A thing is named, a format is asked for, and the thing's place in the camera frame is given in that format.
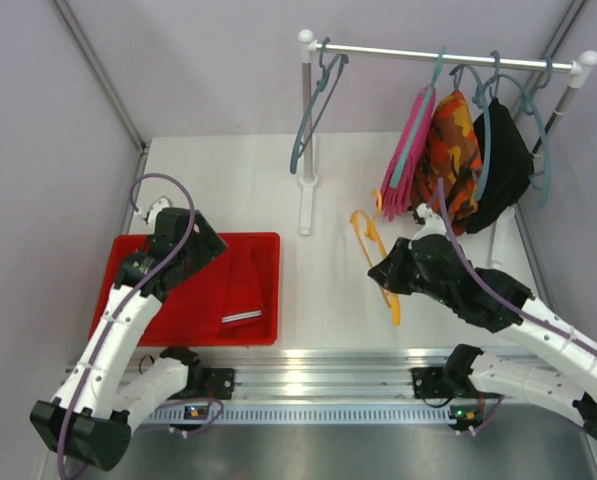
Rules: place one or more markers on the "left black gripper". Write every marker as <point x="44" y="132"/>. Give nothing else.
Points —
<point x="210" y="245"/>

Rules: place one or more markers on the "orange plastic hanger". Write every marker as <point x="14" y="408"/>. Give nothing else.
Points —
<point x="365" y="228"/>

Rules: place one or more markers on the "orange camouflage trousers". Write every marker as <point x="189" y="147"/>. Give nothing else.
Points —
<point x="451" y="154"/>

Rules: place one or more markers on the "teal hanger of newspaper trousers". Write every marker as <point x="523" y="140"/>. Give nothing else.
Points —
<point x="315" y="101"/>

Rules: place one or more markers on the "red trousers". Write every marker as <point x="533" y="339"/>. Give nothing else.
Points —
<point x="194" y="312"/>

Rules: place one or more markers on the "black trousers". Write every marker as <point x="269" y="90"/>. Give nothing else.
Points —
<point x="511" y="165"/>

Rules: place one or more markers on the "empty teal hanger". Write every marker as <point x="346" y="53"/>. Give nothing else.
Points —
<point x="539" y="180"/>

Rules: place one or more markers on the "teal hanger of pink trousers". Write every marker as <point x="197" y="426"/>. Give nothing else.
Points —
<point x="414" y="125"/>

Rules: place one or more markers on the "white metal clothes rack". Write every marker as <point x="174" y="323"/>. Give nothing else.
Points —
<point x="578" y="71"/>

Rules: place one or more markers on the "perforated cable duct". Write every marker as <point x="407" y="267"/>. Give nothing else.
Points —
<point x="195" y="414"/>

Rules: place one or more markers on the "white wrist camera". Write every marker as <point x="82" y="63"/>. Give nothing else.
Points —
<point x="431" y="224"/>
<point x="149" y="216"/>

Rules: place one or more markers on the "red plastic tray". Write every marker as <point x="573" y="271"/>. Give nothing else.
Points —
<point x="250" y="330"/>

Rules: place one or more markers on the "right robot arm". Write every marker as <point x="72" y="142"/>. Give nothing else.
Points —
<point x="496" y="302"/>

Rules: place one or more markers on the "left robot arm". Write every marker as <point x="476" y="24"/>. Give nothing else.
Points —
<point x="92" y="417"/>

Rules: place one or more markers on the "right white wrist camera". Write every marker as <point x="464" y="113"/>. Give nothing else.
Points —
<point x="431" y="224"/>

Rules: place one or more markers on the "pink trousers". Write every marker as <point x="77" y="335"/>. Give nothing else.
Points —
<point x="396" y="201"/>

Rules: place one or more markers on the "teal hanger of camouflage trousers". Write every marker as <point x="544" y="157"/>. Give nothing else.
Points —
<point x="484" y="123"/>

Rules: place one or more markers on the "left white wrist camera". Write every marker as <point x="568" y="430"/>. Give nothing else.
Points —
<point x="149" y="216"/>

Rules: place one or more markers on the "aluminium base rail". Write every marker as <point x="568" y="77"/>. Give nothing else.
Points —
<point x="272" y="374"/>

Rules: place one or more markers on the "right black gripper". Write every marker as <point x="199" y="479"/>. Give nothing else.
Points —
<point x="388" y="272"/>

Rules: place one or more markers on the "teal hanger of black trousers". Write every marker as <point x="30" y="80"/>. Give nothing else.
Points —
<point x="492" y="84"/>

